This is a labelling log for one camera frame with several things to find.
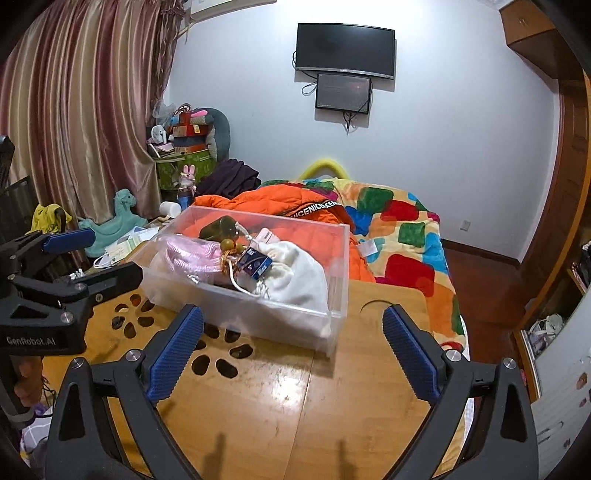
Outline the wooden shelf unit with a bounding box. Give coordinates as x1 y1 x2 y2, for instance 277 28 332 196
512 240 591 402

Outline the grey cushion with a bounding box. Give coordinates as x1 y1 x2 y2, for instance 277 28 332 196
203 108 232 160

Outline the green patterned storage box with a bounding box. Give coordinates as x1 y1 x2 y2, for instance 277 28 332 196
154 150 218 197

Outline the white drawstring pouch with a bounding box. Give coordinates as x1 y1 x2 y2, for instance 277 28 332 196
231 241 329 305

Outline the large black wall television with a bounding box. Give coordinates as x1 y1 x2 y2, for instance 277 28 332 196
295 22 396 80

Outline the wooden desk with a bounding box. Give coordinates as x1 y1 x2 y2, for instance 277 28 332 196
46 272 467 480

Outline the colourful patchwork blanket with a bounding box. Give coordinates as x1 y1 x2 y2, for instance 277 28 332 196
259 178 468 356

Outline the white air conditioner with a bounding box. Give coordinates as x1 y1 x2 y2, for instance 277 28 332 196
190 0 241 21

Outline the wooden door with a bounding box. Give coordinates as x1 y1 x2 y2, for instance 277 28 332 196
522 74 591 296

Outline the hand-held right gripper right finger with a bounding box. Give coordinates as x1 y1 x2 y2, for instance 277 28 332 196
382 304 541 480

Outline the orange padded jacket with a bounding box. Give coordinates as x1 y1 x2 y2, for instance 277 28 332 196
193 180 377 283

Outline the black mesh chair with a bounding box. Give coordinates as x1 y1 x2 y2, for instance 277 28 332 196
0 135 33 241

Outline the pile of books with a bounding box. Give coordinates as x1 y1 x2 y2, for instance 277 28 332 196
104 226 160 268

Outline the yellow cloth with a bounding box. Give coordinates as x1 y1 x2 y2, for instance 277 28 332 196
31 203 74 234

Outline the small black wall monitor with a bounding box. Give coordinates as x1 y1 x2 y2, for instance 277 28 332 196
315 72 373 115

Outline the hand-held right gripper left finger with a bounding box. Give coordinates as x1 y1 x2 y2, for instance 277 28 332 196
45 304 206 480

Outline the white cabinet with stickers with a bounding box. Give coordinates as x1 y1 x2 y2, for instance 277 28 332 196
529 295 591 480

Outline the green rocking dinosaur toy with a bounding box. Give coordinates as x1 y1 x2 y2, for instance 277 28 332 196
78 188 147 258

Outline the bunny topped bottle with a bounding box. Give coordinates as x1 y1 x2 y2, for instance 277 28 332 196
178 165 198 210

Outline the small blue box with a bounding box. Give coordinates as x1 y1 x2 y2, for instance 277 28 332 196
238 247 273 280

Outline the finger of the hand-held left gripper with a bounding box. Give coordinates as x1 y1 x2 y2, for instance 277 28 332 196
7 262 145 324
0 229 96 273

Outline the pink cord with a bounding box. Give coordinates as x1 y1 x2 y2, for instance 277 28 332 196
159 235 232 282

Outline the patchwork fabric bag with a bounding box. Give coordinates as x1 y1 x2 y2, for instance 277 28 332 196
166 108 208 155

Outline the wooden overhead cabinet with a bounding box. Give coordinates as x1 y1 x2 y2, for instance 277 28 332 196
499 0 578 79

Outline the green bottle with black cap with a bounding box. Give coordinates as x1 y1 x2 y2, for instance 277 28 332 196
199 215 238 241

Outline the person's left hand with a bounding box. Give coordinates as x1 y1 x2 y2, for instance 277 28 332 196
18 357 45 409

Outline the dark purple cloth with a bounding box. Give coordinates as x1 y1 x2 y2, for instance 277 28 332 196
196 158 260 197

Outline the yellow foam pillow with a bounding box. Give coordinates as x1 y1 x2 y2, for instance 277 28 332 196
301 159 349 180

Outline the clear plastic storage box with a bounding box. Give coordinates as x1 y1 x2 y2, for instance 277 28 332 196
142 205 350 357

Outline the pink striped curtain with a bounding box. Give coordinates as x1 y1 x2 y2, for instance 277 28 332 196
0 0 185 227

